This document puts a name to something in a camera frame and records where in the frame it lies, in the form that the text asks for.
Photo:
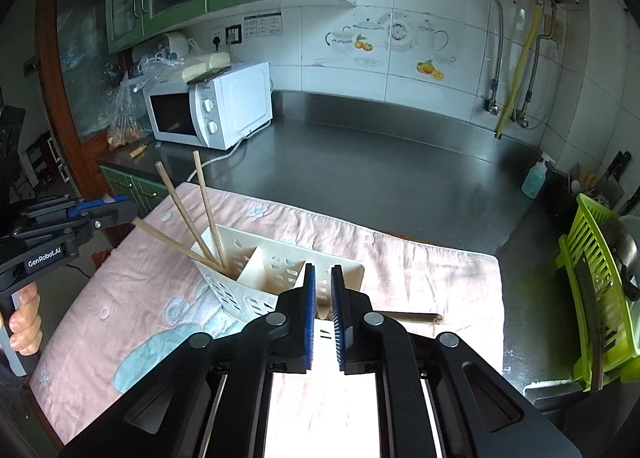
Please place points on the white wall socket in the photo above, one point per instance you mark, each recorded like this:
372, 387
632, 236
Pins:
216, 38

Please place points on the brown wooden chopstick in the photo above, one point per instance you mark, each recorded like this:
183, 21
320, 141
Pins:
415, 318
209, 208
180, 203
175, 245

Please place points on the blue soap bottle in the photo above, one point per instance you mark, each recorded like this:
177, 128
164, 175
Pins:
535, 180

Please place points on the black wall socket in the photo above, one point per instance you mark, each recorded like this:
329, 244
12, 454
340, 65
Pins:
233, 34

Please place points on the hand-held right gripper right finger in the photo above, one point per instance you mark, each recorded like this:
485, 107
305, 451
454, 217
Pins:
337, 318

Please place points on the person's left hand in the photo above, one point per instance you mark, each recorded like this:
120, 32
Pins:
27, 323

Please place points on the green base cabinets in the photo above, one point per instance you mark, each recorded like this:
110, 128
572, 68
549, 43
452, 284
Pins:
130, 188

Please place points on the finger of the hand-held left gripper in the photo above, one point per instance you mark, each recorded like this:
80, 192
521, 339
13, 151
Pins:
115, 215
60, 205

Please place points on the white water purifier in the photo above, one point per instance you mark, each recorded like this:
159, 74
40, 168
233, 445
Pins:
172, 43

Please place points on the cream plastic chopstick holder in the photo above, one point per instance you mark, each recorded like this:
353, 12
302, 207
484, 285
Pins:
265, 258

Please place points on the steel cooking pot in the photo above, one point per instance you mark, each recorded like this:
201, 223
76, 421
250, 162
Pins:
627, 248

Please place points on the wall light switch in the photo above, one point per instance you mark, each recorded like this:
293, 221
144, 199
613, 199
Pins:
31, 67

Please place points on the pink printed towel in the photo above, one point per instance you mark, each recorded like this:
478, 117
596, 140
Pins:
425, 278

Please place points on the white notice sticker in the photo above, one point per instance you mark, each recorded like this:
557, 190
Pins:
263, 25

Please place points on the clear plastic bag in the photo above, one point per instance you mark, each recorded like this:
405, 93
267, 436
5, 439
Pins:
125, 113

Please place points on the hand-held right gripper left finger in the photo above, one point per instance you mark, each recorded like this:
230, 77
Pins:
310, 318

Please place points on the pale yellow sponge pack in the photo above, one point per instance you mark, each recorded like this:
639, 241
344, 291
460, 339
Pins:
210, 60

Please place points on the small brown food piece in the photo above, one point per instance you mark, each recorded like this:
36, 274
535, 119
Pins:
138, 151

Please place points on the dark mobile phone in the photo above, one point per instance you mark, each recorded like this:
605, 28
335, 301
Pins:
210, 75

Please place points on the white microwave oven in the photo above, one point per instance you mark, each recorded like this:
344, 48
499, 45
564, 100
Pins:
240, 98

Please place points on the green plastic dish rack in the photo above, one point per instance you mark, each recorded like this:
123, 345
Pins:
585, 218

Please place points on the wooden framed glass door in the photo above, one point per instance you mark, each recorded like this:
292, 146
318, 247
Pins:
45, 38

